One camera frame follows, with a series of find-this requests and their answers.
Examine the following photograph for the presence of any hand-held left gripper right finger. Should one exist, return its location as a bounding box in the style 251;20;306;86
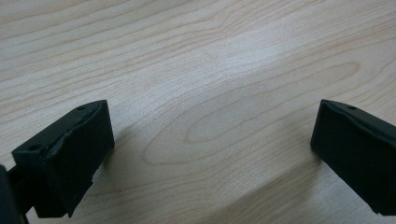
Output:
309;99;396;217

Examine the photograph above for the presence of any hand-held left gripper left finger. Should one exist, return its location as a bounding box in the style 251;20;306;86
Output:
11;99;116;218

